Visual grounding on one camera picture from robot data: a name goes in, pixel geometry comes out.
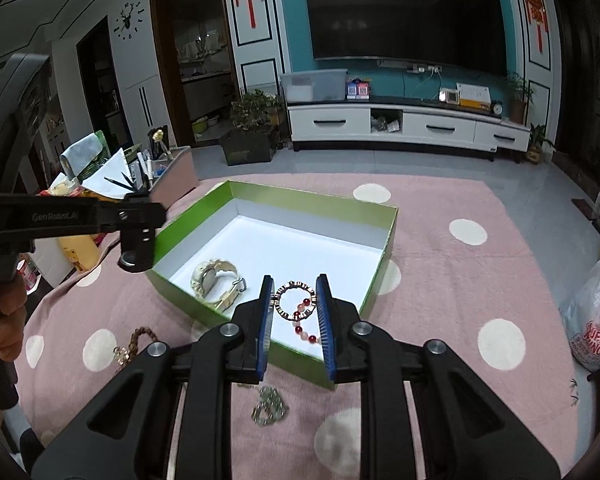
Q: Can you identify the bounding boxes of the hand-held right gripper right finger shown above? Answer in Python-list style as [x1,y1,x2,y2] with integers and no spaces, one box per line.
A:
[316,274,562,480]

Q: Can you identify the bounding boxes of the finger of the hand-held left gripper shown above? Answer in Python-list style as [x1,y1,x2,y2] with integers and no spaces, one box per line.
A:
[111,196,167,235]

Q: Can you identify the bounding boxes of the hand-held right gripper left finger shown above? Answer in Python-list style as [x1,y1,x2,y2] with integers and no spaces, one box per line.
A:
[30,274,276,480]

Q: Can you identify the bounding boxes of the red bead bracelet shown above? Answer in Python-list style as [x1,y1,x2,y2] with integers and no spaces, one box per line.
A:
[293,297,327,347]

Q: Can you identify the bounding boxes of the small studded ring bracelet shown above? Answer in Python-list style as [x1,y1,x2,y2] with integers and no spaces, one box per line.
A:
[272,280,316,323]

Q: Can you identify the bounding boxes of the green cardboard box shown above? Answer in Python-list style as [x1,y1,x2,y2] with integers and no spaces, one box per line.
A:
[146,180,399,392]

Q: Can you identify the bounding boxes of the person's left hand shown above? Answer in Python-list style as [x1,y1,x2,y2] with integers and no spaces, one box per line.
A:
[0,276,29,362]

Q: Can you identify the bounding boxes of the yellow snack bag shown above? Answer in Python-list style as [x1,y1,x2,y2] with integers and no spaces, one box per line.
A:
[39,182,83,197]

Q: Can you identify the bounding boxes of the dark pencil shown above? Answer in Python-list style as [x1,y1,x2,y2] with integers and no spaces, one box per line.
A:
[104,176,147,194]

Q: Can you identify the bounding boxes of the white folded paper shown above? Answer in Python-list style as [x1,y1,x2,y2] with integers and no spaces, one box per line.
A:
[84,148,142,197]

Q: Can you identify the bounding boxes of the pink desk organizer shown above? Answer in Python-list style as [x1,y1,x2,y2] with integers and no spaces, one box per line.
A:
[147,146,199,207]

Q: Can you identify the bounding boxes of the red snack packet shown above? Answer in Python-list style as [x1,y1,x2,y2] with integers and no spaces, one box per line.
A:
[17,254,42,295]

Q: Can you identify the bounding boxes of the gold wrist watch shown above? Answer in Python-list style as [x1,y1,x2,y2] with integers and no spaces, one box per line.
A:
[190,258,249,314]

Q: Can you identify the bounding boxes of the green packet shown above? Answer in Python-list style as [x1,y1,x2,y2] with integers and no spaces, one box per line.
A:
[76,130,122,182]

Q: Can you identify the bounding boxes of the grey cloth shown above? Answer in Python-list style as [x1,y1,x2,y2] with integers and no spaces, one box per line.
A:
[59,135,104,177]

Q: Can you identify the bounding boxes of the yellow topped pen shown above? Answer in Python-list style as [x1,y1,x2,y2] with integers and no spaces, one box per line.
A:
[147,129,174,162]

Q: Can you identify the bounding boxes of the dark planter box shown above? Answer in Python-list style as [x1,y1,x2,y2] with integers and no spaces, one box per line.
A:
[218,124,279,167]

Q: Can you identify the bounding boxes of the pink polka dot blanket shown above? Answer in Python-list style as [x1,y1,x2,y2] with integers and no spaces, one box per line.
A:
[14,172,581,480]

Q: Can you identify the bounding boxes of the green leafy plants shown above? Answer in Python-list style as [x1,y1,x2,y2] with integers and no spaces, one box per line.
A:
[227,89,285,134]

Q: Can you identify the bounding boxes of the clear plastic storage box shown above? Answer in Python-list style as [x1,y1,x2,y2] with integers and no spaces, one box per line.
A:
[280,69,349,104]

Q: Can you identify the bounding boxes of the white television cabinet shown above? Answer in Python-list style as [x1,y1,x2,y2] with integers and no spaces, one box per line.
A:
[285,92,532,162]

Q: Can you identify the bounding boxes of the white plastic bag red print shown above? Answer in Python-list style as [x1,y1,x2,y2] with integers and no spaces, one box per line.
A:
[561,252,600,372]

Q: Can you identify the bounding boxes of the yellow white desk calendar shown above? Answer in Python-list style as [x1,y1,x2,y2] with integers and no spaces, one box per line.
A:
[455,82,492,109]

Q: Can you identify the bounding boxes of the small floor potted plant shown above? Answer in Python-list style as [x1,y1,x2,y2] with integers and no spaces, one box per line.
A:
[527,124,557,164]

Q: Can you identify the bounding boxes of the tall potted plant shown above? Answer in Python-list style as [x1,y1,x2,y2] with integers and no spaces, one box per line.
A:
[504,72,537,124]

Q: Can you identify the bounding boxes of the black flat television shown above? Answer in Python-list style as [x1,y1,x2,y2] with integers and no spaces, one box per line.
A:
[302,0,512,77]

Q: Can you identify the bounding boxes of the silver bead chain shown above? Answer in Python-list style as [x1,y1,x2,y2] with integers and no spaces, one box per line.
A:
[251,385,289,427]

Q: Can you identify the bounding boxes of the black curved frame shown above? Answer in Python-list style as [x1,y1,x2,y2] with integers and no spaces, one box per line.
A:
[0,52,52,197]

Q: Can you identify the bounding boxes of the small brown bead bracelet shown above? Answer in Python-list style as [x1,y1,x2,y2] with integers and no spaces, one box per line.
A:
[112,326,160,374]

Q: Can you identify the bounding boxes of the black deer wall clock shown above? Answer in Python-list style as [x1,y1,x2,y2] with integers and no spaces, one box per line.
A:
[114,2,147,42]

